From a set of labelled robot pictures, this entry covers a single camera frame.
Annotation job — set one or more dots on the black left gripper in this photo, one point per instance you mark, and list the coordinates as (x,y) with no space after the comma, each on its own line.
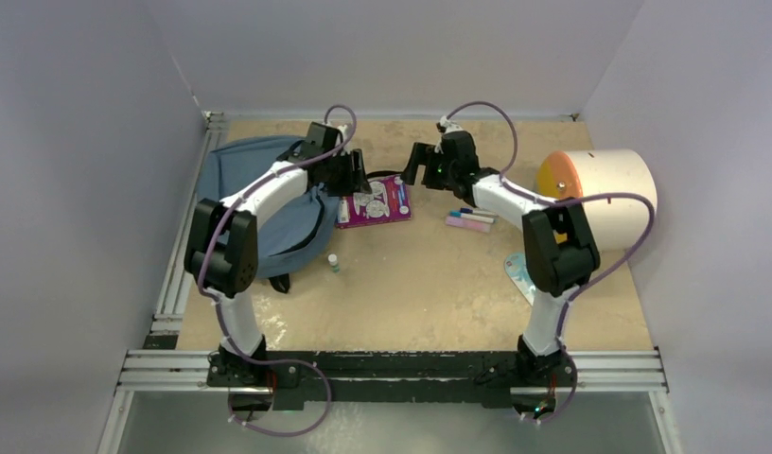
(354,182)

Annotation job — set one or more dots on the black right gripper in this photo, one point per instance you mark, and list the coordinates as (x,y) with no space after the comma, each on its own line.
(422,155)

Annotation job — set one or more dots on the purple activity booklet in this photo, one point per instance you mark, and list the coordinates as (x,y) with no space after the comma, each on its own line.
(388,202)

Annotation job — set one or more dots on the blue student backpack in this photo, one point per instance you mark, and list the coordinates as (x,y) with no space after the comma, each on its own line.
(298,234)

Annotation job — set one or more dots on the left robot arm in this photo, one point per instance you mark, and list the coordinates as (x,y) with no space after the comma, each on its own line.
(222,252)

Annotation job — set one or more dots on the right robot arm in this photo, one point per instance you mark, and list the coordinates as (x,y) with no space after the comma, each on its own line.
(559,247)

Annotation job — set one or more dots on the blister pack with scissors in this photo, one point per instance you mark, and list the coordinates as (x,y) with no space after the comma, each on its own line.
(515,267)

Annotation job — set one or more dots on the light blue white marker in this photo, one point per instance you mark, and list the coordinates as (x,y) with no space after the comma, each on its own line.
(474,217)

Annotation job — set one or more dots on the blue capped white marker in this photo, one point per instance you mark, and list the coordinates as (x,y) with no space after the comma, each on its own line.
(477,212)

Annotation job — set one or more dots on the small glue bottle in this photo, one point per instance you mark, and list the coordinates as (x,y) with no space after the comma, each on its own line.
(333,262)

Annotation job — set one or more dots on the cream cylinder with orange face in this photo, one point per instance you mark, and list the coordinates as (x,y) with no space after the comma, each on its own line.
(616,224)

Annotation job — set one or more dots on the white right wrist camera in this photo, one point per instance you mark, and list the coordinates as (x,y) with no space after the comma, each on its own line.
(446,126)

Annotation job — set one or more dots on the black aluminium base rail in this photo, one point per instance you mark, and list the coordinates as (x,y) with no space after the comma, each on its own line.
(488,378)

